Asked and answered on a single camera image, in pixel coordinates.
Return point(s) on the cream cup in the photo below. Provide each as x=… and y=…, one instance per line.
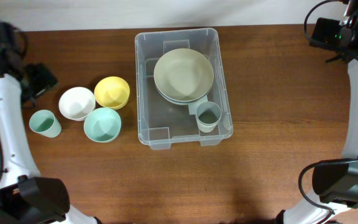
x=206, y=128

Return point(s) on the smaller beige plate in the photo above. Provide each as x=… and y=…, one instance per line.
x=184, y=71

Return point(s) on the clear plastic storage container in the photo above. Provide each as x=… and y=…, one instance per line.
x=161, y=123

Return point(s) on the mint green cup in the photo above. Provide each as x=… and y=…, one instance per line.
x=45, y=123

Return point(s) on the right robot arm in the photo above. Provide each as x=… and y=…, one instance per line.
x=330, y=187

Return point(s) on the grey cup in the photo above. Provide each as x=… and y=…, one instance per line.
x=208, y=114

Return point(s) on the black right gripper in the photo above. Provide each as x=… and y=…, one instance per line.
x=323, y=32

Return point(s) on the mint green bowl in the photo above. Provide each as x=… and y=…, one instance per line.
x=102, y=125

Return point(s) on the white bowl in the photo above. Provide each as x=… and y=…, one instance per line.
x=77, y=103

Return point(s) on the yellow bowl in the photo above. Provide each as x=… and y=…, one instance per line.
x=112, y=92

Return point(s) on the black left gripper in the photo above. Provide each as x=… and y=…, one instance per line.
x=43, y=78

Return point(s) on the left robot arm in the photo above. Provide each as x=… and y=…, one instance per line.
x=26, y=196

